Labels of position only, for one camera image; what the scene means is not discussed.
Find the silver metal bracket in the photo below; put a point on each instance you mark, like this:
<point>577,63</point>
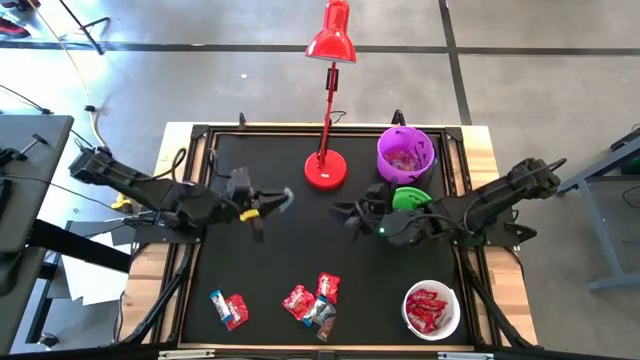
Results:
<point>465,356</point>
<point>185,355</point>

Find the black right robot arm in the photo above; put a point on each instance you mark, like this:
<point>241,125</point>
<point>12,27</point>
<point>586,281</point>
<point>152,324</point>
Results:
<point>490,200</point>

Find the grey desk leg frame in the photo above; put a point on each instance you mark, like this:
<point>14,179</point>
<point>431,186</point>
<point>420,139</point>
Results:
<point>615,281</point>

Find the yellow clamp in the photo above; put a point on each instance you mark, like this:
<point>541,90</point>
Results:
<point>121,202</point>

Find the red camera stand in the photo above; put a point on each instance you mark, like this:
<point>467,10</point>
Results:
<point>330,45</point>

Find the black desk crossbeam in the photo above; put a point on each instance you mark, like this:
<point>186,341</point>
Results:
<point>75,245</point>

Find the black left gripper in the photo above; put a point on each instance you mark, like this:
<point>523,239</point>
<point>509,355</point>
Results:
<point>245,200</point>

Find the blue silver candy bar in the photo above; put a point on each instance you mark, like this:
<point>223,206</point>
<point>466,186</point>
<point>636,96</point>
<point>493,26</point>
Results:
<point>220,305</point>
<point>312,316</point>

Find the red black shoe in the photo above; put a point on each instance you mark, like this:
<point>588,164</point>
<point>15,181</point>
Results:
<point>12,27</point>

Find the white paper sheets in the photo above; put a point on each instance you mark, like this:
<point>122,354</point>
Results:
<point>95,280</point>

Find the black tripod stand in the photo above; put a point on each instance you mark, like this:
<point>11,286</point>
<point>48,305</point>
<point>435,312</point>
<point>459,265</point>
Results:
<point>86,32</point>

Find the black desk clamp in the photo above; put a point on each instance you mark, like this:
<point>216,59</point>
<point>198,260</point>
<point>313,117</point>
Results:
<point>15,152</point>

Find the green plastic bucket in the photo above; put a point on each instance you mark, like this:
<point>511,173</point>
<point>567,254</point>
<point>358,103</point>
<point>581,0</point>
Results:
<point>410,197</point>

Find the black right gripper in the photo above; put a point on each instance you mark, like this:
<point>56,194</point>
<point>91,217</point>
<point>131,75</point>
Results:
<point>376,216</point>

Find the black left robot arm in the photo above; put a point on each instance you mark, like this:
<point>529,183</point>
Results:
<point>165,197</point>

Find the grey desk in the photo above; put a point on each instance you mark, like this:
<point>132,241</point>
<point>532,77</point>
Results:
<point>30,175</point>

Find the white bowl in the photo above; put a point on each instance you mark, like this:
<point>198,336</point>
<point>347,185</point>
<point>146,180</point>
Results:
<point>452,310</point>

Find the purple plastic bucket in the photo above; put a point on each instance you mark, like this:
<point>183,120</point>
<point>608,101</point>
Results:
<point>415,145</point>

